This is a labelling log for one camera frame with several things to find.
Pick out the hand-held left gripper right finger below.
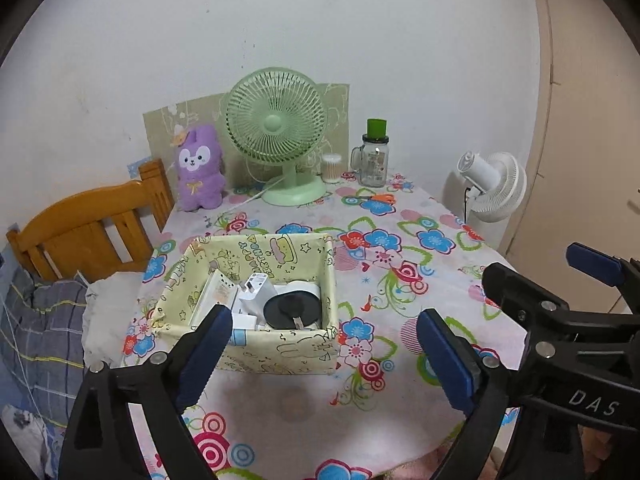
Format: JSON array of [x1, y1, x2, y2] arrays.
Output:
[[415, 307, 525, 480]]

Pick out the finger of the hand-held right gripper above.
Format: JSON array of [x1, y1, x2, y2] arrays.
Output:
[[566, 242, 640, 291], [482, 262, 640, 368]]

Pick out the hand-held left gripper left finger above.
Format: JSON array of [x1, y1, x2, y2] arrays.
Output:
[[57, 304, 235, 480]]

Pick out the yellow printed fabric storage box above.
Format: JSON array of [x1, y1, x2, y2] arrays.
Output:
[[152, 232, 341, 376]]

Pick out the white plug charger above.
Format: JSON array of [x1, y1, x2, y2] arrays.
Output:
[[239, 274, 278, 318]]

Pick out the black round disc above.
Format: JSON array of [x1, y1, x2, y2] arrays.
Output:
[[264, 294, 322, 331]]

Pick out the white flat box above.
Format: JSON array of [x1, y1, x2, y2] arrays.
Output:
[[192, 272, 241, 331]]

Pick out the white clip fan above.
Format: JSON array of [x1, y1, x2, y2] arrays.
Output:
[[457, 151, 528, 223]]

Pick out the beige door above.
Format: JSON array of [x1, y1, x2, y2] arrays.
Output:
[[500, 0, 640, 313]]

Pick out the white bedding cloth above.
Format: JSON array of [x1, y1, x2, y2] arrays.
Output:
[[82, 270, 151, 368]]

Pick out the floral tablecloth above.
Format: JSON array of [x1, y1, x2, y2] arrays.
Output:
[[120, 175, 531, 480]]

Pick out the blue plaid blanket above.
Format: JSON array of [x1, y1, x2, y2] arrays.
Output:
[[0, 245, 93, 431]]

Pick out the purple plush toy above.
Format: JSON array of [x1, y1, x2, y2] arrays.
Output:
[[172, 125, 224, 212]]

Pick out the glass mug jar green lid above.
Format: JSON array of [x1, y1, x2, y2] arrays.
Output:
[[350, 119, 390, 187]]

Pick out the wooden bed headboard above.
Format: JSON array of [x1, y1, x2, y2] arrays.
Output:
[[6, 159, 176, 283]]

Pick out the white patterned cloth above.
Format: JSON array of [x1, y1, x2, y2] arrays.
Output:
[[0, 404, 53, 476]]

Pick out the green desk fan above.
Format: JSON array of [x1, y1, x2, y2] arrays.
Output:
[[225, 71, 328, 207]]

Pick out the white fan cable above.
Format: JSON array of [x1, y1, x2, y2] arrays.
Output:
[[220, 177, 286, 221]]

